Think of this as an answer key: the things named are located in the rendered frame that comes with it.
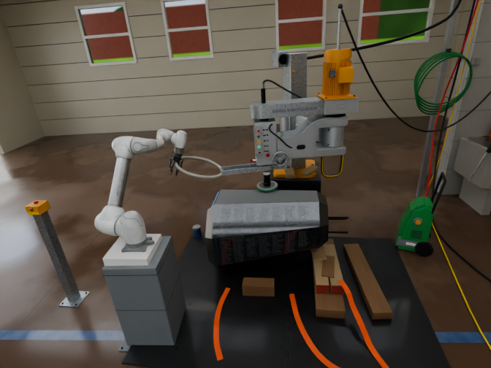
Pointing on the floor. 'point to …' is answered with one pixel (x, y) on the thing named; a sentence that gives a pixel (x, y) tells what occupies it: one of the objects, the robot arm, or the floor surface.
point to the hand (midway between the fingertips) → (174, 171)
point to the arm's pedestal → (148, 299)
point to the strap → (303, 328)
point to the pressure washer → (419, 223)
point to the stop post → (44, 223)
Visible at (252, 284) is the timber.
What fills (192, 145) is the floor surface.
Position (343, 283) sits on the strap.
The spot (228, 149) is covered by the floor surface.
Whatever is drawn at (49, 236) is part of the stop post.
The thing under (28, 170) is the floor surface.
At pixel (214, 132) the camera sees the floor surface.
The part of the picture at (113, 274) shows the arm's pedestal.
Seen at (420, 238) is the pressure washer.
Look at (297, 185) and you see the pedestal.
